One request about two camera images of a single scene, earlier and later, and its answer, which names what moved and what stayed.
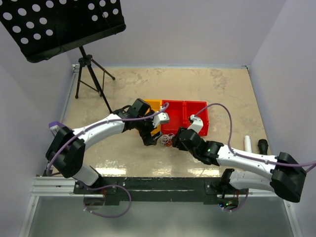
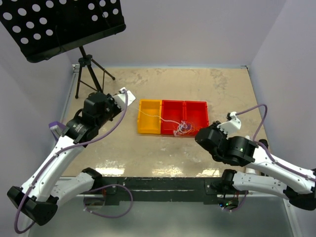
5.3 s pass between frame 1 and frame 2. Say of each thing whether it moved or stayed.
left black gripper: moved
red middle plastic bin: stayed
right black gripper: moved
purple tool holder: stayed
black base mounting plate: stayed
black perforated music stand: stayed
